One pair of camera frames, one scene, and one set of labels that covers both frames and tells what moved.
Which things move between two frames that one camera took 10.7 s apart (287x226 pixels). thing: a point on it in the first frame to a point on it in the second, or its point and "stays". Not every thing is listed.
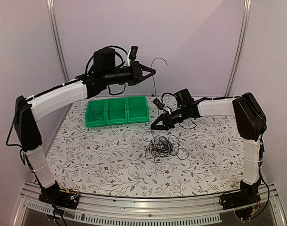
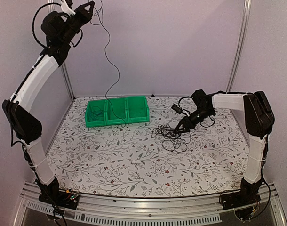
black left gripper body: [131, 77] to [83, 20]
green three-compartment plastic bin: [117, 111] stays
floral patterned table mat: [201, 157] stays
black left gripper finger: [143, 78] to [91, 11]
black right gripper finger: [162, 117] to [183, 122]
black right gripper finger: [161, 127] to [183, 130]
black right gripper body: [172, 122] to [193, 123]
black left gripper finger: [147, 68] to [82, 6]
